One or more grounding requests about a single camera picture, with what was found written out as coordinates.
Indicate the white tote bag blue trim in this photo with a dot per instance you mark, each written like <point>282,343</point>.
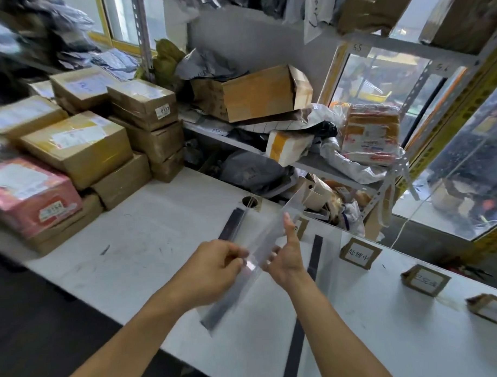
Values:
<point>353,219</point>

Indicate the small handwritten cardboard box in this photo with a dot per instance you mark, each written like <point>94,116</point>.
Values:
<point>206,98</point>

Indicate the black plastic bags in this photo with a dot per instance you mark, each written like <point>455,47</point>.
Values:
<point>258,0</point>

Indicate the white flat mailer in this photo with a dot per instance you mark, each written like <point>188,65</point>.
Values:
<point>205,124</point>

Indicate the white woven sack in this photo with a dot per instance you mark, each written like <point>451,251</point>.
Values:
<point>353,172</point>

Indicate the olive yellow bag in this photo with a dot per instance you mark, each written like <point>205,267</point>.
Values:
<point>167,63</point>

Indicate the pink printed parcel box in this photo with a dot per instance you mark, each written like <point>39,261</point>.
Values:
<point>25,194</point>

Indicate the white hanging plastic bag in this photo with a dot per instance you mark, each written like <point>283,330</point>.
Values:
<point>315,13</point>

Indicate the person's left forearm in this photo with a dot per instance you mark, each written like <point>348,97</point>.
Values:
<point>128,349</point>

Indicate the black plastic bag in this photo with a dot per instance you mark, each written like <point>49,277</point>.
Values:
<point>325,130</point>

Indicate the white foam box yellow tape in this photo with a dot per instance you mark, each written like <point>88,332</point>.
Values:
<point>287,148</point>

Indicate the beige storage basket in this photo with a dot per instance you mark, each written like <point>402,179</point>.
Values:
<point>318,194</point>

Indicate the pile of grey plastic mailers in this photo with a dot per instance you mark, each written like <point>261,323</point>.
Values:
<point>64,38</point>

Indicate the person's right hand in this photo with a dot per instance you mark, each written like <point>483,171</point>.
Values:
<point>290,266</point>

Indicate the tall narrow cardboard piece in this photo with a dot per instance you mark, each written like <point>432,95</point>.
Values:
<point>376,222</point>

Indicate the orange white wrapped bundle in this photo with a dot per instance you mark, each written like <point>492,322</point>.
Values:
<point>370,133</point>

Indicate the person's right forearm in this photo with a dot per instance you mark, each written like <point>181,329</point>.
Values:
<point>335,342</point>

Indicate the large yellow-taped cardboard box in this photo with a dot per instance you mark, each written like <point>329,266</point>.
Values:
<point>261,96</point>

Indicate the person's left hand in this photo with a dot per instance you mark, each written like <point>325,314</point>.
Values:
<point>206,273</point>

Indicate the clear acrylic divider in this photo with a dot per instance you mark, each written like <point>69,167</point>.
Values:
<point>264,244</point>
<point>316,257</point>
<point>231,223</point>

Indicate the glass storefront with taped frame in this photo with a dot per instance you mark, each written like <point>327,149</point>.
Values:
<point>467,166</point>

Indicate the pile of cardboard parcels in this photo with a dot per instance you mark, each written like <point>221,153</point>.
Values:
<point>80,147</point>

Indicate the grey metal shelf rack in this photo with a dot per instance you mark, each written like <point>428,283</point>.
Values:
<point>143,35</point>

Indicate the crumpled grey plastic bag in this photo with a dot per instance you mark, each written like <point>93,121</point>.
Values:
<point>203,63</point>

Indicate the yellow framed window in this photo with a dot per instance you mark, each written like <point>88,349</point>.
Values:
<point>101,37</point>

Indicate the cardboard box on rack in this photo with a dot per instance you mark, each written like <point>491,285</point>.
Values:
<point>466,16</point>
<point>372,11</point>

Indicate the dark grey plastic mailer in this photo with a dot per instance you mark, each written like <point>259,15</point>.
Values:
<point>252,170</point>

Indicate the brown cardboard sign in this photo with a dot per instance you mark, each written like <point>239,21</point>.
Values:
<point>302,229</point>
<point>360,253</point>
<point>490,310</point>
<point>426,280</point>

